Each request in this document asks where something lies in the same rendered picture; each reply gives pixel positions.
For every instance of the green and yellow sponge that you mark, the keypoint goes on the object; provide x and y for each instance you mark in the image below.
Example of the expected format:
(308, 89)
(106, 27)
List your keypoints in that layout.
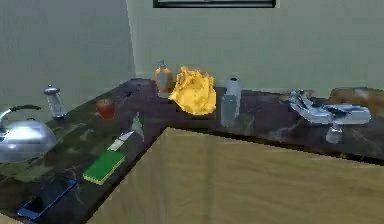
(104, 166)

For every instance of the orange soap dispenser bottle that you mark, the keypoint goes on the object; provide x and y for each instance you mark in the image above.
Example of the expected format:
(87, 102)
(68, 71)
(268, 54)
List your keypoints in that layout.
(163, 80)

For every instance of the black framed wall picture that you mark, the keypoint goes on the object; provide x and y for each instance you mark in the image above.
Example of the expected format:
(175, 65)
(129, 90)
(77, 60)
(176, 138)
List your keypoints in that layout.
(214, 3)

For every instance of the silver sink faucet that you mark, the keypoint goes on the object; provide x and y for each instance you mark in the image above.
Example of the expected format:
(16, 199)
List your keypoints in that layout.
(328, 111)

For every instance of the red apple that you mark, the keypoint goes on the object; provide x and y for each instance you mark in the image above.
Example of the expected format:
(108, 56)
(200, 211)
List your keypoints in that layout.
(106, 109)

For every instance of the yellow crumpled cloth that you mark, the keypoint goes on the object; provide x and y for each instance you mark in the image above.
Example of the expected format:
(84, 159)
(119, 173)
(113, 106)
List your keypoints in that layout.
(195, 93)

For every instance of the dark marble kitchen counter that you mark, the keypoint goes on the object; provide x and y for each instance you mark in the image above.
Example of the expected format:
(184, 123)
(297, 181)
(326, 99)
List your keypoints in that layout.
(260, 116)

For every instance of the clear glass bottle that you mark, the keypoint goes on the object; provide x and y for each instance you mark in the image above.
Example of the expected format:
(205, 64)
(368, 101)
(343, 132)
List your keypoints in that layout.
(230, 101)

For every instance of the glass shaker with metal lid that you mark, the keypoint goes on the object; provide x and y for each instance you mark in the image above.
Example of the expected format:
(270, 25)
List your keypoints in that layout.
(54, 101)

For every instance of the blue mobile phone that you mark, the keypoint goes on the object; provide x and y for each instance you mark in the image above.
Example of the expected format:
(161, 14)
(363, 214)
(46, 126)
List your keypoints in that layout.
(45, 200)

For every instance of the clear drinking glass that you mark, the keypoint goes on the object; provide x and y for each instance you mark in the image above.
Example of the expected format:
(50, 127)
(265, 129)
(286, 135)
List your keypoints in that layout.
(228, 110)

